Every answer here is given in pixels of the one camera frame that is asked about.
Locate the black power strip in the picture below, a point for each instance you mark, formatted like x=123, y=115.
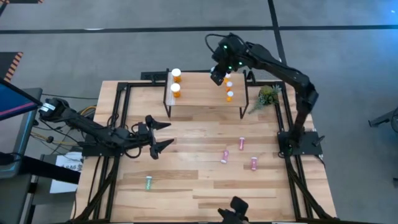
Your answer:
x=152, y=75

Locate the left arm's black base plate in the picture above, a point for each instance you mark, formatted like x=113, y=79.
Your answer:
x=102, y=152

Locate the small orange medicine bottle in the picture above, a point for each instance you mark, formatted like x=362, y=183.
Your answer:
x=230, y=94
x=229, y=84
x=228, y=76

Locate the right arm's black base plate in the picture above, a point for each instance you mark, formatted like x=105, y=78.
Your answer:
x=311, y=144

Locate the large orange medicine bottle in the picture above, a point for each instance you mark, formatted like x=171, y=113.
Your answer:
x=176, y=72
x=175, y=87

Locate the white paper sheet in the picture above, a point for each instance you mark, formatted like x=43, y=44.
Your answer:
x=70, y=160

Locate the black metal beam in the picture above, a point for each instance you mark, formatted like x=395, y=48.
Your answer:
x=46, y=169

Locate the grey chair base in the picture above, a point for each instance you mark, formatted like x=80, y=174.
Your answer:
x=384, y=119

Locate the black device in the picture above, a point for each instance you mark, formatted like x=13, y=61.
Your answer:
x=239, y=207

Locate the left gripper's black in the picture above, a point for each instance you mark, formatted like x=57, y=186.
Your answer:
x=144, y=135

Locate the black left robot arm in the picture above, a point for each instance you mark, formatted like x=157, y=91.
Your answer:
x=93, y=130

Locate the orange striped hazard mat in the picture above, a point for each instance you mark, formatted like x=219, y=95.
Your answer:
x=18, y=1
x=6, y=62

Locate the pink medicine bottle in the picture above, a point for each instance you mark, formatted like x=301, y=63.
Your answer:
x=254, y=164
x=241, y=143
x=224, y=157

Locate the blue computer monitor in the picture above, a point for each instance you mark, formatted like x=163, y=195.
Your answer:
x=15, y=101

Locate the wooden shelf with black legs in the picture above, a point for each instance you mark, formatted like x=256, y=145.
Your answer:
x=199, y=93

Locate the grey monitor stand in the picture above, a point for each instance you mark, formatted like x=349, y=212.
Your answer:
x=26, y=140

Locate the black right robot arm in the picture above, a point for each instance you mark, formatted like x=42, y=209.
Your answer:
x=280, y=67

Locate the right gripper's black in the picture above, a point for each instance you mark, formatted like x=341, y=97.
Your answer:
x=228, y=56

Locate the green potted artificial plant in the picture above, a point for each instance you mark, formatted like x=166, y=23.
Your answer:
x=267, y=95

